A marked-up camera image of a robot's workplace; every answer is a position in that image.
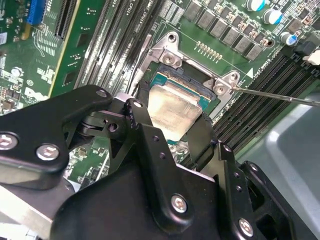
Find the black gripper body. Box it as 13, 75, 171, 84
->
51, 163, 233, 240

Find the silver CPU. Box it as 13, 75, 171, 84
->
146, 72, 213, 147

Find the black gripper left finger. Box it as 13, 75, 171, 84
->
0, 84, 197, 227

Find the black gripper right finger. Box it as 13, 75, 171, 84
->
187, 112, 305, 240

